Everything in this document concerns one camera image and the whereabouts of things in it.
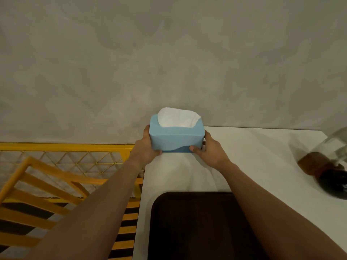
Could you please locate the person's right hand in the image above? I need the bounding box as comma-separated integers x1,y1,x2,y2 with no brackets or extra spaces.
189,130,231,171

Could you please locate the person's left hand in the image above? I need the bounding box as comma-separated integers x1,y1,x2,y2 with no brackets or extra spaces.
128,125,163,169

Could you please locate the blue tissue box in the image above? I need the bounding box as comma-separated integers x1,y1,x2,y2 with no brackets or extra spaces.
149,114,205,153

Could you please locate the person's right forearm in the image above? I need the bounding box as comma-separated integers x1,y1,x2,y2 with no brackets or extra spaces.
216,163,347,260

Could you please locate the person's left forearm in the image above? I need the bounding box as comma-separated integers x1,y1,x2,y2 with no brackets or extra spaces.
25,159,145,260

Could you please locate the white tissue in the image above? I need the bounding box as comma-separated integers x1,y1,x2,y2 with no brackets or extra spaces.
157,107,202,128

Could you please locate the yellow metal mesh rack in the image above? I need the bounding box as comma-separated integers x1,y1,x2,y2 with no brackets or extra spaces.
0,142,144,260

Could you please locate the dark brown tray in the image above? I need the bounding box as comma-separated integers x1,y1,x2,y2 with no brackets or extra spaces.
147,192,269,260

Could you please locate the yellow wooden chair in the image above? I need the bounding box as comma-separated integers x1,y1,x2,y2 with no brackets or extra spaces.
0,156,109,260

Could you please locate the glass bottle with dark liquid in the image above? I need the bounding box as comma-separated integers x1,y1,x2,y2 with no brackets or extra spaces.
297,127,347,200

